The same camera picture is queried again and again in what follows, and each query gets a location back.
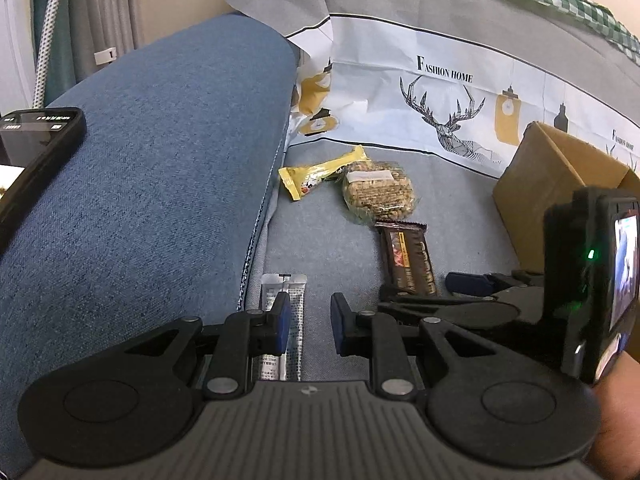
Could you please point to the person's right forearm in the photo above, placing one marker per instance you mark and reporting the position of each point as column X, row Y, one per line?
column 620, row 420

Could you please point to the yellow snack bar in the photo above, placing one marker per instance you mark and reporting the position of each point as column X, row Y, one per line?
column 320, row 172

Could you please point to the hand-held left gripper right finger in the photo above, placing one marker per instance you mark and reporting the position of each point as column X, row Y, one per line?
column 338, row 327

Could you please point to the grey fabric sofa seat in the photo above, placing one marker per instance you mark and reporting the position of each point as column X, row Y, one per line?
column 320, row 240

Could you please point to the cardboard box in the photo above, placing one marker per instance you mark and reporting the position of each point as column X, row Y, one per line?
column 545, row 180

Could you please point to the clear bag of nut clusters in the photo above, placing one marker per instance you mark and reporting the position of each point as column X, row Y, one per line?
column 377, row 192

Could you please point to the deer printed white cloth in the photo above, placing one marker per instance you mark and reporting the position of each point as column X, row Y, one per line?
column 380, row 70

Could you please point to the blue fabric sofa armrest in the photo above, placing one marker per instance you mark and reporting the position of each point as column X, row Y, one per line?
column 150, row 185

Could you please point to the dark brown snack bar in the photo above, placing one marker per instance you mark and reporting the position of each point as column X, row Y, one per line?
column 407, row 260

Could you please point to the grey curtain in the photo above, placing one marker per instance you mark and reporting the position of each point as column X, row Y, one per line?
column 105, row 0

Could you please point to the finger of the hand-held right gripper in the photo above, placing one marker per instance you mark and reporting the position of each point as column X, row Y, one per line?
column 465, row 283
column 450, row 307

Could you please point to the silver snack packet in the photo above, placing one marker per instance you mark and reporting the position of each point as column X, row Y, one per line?
column 298, row 310

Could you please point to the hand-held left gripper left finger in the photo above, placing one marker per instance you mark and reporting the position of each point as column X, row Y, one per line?
column 282, row 322

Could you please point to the black smartphone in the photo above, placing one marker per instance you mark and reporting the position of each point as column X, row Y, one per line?
column 35, row 160

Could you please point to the small white tag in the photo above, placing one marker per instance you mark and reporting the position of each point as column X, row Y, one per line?
column 104, row 53

